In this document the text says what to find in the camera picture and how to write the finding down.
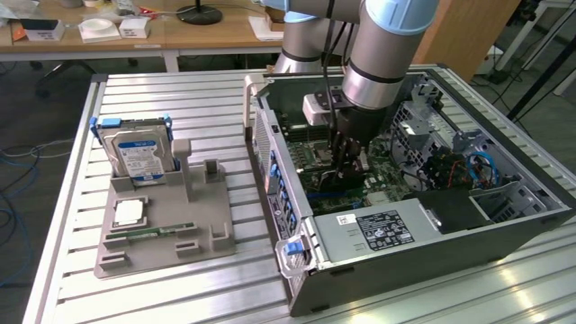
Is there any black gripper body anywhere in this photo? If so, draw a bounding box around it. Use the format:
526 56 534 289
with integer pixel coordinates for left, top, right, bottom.
334 107 388 149

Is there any black graphics card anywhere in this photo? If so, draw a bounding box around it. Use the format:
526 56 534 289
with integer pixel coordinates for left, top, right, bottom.
309 167 368 196

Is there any CPU socket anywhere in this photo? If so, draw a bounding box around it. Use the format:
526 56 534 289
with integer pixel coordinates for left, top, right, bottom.
309 140 336 166

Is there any green motherboard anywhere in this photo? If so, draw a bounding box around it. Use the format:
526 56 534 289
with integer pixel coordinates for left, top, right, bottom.
281 111 420 217

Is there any black RAM slot bank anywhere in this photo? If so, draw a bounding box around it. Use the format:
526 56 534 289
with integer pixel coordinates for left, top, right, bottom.
282 121 336 142

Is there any metal disk bay cage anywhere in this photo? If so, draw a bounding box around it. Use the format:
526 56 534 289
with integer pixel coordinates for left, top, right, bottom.
386 99 456 169

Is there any grey power supply unit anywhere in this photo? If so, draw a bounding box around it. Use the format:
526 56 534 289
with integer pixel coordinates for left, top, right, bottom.
312 197 441 264

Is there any black open PC case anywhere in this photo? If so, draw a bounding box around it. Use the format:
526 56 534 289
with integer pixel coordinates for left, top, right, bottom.
242 63 576 318

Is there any wooden cabinet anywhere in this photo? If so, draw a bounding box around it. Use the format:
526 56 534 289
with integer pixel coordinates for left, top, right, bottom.
410 0 522 82

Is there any white paper booklet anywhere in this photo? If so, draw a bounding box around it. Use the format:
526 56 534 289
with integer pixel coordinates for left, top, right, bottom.
248 16 285 42

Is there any hard disk with blue caddy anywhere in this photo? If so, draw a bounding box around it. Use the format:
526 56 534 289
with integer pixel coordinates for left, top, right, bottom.
88 114 174 187

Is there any black round lamp base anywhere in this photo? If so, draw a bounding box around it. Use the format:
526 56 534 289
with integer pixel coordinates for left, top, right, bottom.
176 0 224 25

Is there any green RAM stick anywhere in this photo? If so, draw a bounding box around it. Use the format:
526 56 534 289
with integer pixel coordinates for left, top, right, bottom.
109 222 197 239

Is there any grey parts rack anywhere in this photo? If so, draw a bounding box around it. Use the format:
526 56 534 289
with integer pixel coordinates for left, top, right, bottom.
93 138 237 280

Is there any silver CPU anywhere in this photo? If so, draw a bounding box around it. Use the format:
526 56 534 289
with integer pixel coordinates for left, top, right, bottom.
112 200 145 227

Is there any plain white box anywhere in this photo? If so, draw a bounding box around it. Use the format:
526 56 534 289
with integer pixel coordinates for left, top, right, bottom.
117 17 152 39

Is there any white box with round hollow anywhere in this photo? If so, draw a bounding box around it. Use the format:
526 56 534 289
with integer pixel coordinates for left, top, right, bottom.
76 19 122 44

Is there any black office chair base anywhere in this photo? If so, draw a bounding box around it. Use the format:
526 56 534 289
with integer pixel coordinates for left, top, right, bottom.
29 60 98 99

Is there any wooden desk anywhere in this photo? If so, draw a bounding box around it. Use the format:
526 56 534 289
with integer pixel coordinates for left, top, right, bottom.
0 0 410 63

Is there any white box with black top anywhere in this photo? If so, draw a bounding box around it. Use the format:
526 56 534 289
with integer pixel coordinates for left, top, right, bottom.
20 19 66 42

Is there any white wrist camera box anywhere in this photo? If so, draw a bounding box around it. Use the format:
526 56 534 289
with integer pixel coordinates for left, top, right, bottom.
301 93 342 128

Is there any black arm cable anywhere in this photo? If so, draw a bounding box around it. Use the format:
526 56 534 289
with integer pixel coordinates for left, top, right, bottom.
320 18 357 144

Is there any red wire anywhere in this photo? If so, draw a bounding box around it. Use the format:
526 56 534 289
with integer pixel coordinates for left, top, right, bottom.
449 160 472 185

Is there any blue wire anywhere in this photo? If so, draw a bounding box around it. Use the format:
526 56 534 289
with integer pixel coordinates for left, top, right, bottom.
465 153 500 186

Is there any grey case handle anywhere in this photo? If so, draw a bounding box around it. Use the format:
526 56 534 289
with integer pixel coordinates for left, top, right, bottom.
273 240 314 278

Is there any white table frame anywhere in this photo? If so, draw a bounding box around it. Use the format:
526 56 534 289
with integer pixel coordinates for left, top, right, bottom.
497 0 576 96

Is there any grey floor cable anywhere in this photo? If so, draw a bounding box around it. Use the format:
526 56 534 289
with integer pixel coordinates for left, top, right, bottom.
0 140 73 160

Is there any blue floor cable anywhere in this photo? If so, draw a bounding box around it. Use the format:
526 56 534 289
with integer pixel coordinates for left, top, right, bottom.
0 148 40 288

